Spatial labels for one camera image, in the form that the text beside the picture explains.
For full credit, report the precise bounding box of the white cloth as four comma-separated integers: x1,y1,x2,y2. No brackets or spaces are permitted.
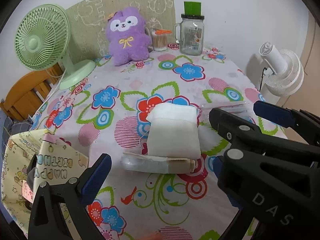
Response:
147,102,201,160

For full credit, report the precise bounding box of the pink tissue pack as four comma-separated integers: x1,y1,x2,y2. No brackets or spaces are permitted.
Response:
22,180,33,203

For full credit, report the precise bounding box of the white circulator fan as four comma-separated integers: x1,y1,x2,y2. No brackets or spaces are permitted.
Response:
259,42,304,97

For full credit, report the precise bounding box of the yellow cartoon storage box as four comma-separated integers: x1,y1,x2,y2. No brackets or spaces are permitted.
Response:
1,129,88,234

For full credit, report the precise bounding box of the glass jar green lid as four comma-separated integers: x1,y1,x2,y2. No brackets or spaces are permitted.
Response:
173,1,204,56

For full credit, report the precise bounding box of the cotton swab container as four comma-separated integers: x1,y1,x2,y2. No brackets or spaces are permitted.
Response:
151,29,172,51

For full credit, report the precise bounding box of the purple plush toy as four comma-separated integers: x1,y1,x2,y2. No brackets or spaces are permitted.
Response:
105,7,152,66

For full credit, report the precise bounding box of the green desk fan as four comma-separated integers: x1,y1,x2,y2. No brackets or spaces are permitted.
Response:
14,4,96,89

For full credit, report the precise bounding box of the beige cartoon board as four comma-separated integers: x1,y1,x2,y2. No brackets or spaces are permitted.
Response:
66,0,176,63

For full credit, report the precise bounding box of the white fan cable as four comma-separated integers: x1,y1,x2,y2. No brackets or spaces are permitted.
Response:
37,69,68,106

